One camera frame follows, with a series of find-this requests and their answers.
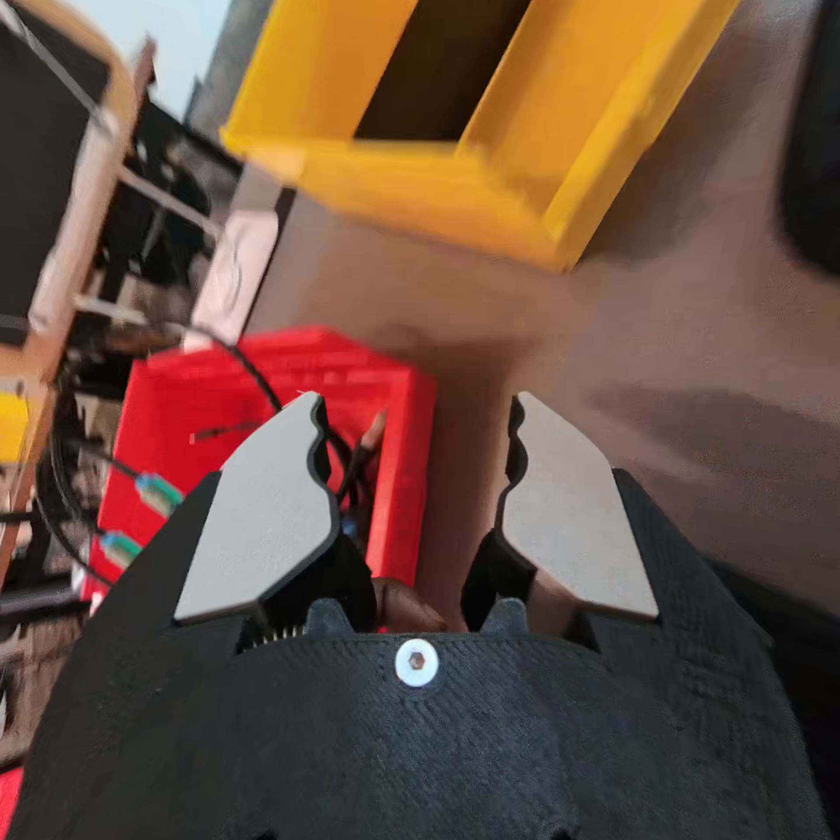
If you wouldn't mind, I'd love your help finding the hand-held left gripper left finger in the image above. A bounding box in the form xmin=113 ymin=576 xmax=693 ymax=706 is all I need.
xmin=172 ymin=392 xmax=342 ymax=626

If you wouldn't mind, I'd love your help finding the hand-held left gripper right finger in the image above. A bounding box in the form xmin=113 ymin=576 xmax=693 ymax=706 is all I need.
xmin=497 ymin=392 xmax=660 ymax=623

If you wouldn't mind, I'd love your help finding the red plastic bin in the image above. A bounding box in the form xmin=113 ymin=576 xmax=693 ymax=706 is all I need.
xmin=82 ymin=325 xmax=439 ymax=601

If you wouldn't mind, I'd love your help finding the yellow plastic bin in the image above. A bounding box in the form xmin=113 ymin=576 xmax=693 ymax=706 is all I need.
xmin=220 ymin=0 xmax=742 ymax=273

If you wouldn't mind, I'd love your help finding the person's left hand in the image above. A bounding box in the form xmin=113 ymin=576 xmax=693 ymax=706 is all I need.
xmin=376 ymin=577 xmax=448 ymax=635

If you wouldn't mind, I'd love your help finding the black wood-edged board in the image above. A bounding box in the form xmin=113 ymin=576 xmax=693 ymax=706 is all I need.
xmin=0 ymin=0 xmax=158 ymax=368

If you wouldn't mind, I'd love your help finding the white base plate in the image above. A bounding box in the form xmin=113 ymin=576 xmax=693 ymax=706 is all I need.
xmin=192 ymin=209 xmax=281 ymax=337

